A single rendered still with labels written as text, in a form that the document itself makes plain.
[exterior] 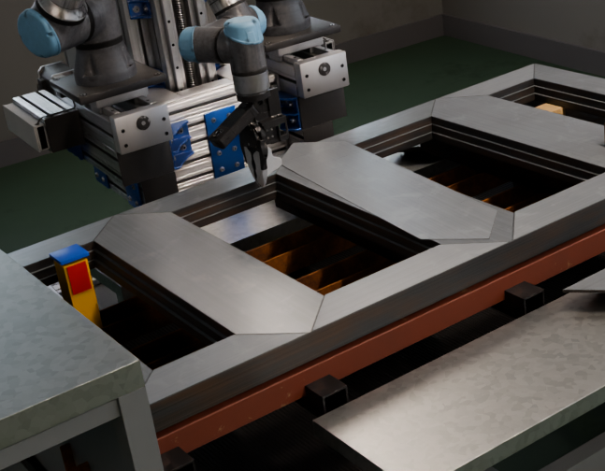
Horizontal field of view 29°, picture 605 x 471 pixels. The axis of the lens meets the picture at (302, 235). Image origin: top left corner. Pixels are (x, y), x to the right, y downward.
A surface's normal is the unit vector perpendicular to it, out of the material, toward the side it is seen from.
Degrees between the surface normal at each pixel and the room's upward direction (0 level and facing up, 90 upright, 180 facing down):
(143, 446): 90
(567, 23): 90
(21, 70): 90
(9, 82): 90
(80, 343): 0
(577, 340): 0
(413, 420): 0
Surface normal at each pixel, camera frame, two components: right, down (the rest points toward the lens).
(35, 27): -0.58, 0.49
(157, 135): 0.50, 0.29
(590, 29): -0.86, 0.31
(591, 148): -0.14, -0.90
